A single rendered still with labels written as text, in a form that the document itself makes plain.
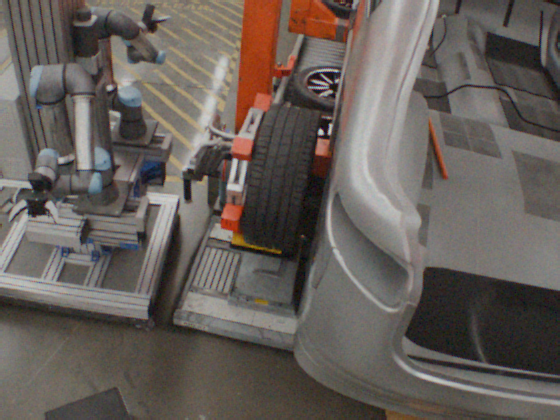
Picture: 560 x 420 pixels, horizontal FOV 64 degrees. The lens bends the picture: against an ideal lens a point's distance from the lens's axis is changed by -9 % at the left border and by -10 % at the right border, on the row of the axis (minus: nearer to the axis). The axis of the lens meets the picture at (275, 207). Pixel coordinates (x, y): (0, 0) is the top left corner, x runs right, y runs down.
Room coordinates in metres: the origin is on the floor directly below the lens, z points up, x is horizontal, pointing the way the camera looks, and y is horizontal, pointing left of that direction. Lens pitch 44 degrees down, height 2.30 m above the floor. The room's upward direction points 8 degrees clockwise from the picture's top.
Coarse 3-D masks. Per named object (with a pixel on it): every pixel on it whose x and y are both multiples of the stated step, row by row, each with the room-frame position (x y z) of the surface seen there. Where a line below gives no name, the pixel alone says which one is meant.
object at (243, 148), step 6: (240, 138) 1.56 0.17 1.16; (246, 138) 1.56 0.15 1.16; (234, 144) 1.53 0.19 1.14; (240, 144) 1.54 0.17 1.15; (246, 144) 1.54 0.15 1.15; (252, 144) 1.54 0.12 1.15; (234, 150) 1.51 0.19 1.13; (240, 150) 1.52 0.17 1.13; (246, 150) 1.52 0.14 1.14; (252, 150) 1.55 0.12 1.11; (234, 156) 1.54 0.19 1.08; (240, 156) 1.53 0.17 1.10; (246, 156) 1.51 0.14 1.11; (252, 156) 1.57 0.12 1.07
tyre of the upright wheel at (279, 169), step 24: (264, 120) 1.69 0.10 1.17; (288, 120) 1.70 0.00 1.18; (312, 120) 1.73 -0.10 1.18; (264, 144) 1.57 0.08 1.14; (288, 144) 1.58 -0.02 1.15; (312, 144) 1.59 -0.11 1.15; (264, 168) 1.50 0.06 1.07; (288, 168) 1.50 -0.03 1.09; (264, 192) 1.44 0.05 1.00; (288, 192) 1.44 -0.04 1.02; (264, 216) 1.41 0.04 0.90; (288, 216) 1.41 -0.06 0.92; (264, 240) 1.42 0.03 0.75; (288, 240) 1.39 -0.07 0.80
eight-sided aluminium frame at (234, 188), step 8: (248, 112) 1.82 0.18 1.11; (256, 112) 1.82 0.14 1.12; (264, 112) 1.85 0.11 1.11; (248, 120) 1.75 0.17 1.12; (256, 120) 1.76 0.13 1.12; (256, 128) 1.70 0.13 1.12; (240, 136) 1.63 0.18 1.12; (248, 136) 1.63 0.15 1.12; (232, 168) 1.53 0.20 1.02; (232, 176) 1.51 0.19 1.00; (240, 176) 1.51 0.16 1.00; (232, 184) 1.49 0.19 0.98; (240, 184) 1.49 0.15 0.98; (232, 192) 1.47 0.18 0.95; (240, 192) 1.47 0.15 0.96; (232, 200) 1.50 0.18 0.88; (240, 200) 1.47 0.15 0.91
